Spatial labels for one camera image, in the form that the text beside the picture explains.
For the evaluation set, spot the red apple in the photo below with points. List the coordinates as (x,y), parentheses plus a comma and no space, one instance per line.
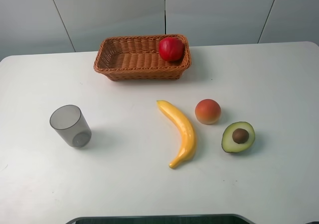
(171,49)

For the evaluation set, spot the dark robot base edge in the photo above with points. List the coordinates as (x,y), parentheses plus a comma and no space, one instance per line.
(183,219)

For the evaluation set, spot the orange wicker basket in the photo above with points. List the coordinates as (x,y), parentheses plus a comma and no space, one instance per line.
(138,58)

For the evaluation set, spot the orange peach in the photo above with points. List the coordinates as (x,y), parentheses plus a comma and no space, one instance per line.
(208,111)

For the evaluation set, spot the yellow banana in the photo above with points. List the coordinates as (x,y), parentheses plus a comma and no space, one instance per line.
(187,132)

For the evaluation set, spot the halved avocado with pit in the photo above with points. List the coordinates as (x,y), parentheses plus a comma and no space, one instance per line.
(238,137)

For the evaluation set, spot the grey translucent plastic cup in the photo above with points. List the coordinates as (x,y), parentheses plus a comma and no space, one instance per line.
(68,121)

